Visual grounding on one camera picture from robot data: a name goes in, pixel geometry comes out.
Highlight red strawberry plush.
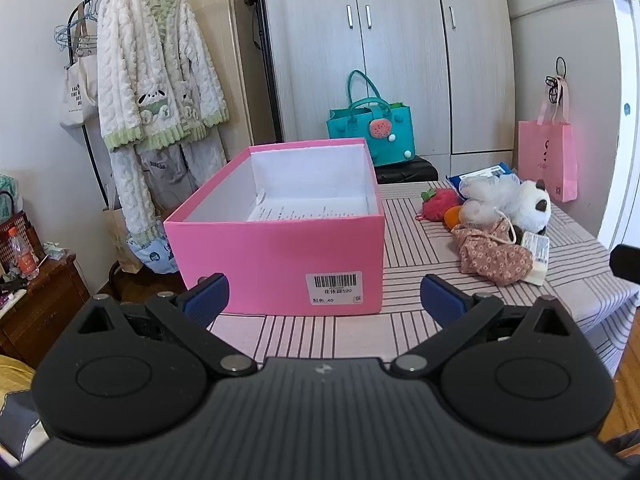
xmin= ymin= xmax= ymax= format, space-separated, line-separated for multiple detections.
xmin=416 ymin=186 xmax=458 ymax=223

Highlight floral fabric pouch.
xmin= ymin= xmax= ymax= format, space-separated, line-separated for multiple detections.
xmin=451 ymin=222 xmax=535 ymax=287

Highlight grey wardrobe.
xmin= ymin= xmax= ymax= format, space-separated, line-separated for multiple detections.
xmin=250 ymin=0 xmax=516 ymax=171

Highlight white plush bear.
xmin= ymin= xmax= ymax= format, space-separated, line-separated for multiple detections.
xmin=459 ymin=177 xmax=523 ymax=226

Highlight white door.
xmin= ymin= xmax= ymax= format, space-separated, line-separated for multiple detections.
xmin=597 ymin=0 xmax=640 ymax=256

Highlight white canvas tote bag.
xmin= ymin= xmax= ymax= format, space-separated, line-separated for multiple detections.
xmin=60 ymin=17 xmax=101 ymax=131

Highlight small white packet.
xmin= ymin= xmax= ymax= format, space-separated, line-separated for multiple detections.
xmin=42 ymin=242 xmax=76 ymax=261

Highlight brown paper bag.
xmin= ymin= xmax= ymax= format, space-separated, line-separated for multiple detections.
xmin=102 ymin=205 xmax=143 ymax=275

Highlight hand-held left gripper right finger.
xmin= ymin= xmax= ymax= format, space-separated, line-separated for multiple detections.
xmin=390 ymin=274 xmax=577 ymax=381

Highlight black suitcase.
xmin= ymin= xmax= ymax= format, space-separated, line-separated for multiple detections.
xmin=374 ymin=156 xmax=439 ymax=185

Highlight black pole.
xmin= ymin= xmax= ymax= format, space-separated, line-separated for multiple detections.
xmin=247 ymin=0 xmax=283 ymax=143

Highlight blue packet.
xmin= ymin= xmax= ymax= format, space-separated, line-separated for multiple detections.
xmin=446 ymin=164 xmax=523 ymax=196

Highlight white labelled packet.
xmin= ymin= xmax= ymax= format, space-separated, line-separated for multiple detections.
xmin=520 ymin=232 xmax=551 ymax=288

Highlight blue wire hangers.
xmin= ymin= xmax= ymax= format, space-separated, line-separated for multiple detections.
xmin=54 ymin=22 xmax=82 ymax=53

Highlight woven basket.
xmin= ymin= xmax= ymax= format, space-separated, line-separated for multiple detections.
xmin=0 ymin=191 xmax=38 ymax=261

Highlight yellow blanket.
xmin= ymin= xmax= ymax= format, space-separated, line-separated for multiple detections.
xmin=0 ymin=352 xmax=37 ymax=411

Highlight white and green plush robe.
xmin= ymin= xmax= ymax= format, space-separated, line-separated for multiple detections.
xmin=96 ymin=0 xmax=230 ymax=153

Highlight panda plush toy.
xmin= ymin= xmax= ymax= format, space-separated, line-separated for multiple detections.
xmin=500 ymin=179 xmax=552 ymax=235

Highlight white plush pajama pants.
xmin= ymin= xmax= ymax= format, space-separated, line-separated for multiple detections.
xmin=109 ymin=127 xmax=228 ymax=247

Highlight green and white plastic bag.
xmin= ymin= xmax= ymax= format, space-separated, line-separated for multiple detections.
xmin=0 ymin=174 xmax=23 ymax=221

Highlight striped tablecloth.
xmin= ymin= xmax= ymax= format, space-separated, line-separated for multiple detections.
xmin=207 ymin=180 xmax=640 ymax=401

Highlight orange drink bottle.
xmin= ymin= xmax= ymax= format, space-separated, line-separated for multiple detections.
xmin=6 ymin=227 xmax=40 ymax=281

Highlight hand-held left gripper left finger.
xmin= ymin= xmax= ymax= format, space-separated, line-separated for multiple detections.
xmin=65 ymin=272 xmax=258 ymax=379

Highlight wooden nightstand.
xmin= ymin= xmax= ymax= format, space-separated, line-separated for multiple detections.
xmin=0 ymin=255 xmax=92 ymax=368

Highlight pink cardboard box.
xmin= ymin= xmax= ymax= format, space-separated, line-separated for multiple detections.
xmin=163 ymin=137 xmax=386 ymax=317

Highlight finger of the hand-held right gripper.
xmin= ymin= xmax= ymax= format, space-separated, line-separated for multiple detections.
xmin=610 ymin=244 xmax=640 ymax=282

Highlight pink paper bag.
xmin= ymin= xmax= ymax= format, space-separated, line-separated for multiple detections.
xmin=517 ymin=76 xmax=578 ymax=203

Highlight black metal clothes rack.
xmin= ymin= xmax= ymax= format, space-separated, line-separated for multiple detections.
xmin=70 ymin=0 xmax=156 ymax=301

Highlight black hair ties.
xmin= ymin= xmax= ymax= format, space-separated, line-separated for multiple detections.
xmin=546 ymin=57 xmax=569 ymax=103

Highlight blue and white cloth bag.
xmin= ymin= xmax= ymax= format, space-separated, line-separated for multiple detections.
xmin=125 ymin=232 xmax=180 ymax=275

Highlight printed paper sheet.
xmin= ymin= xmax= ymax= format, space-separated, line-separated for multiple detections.
xmin=245 ymin=190 xmax=372 ymax=222

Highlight teal felt handbag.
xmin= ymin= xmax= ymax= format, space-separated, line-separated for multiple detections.
xmin=326 ymin=70 xmax=416 ymax=167

